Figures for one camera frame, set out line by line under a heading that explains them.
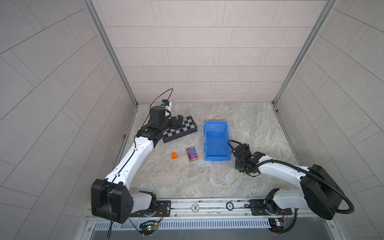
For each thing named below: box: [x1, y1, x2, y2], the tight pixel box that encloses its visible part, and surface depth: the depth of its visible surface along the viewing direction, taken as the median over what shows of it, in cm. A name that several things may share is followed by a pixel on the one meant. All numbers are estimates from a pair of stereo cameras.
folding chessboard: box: [162, 115, 198, 144], surface depth 98 cm
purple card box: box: [186, 146, 199, 162], surface depth 90 cm
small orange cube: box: [171, 152, 178, 160], surface depth 89 cm
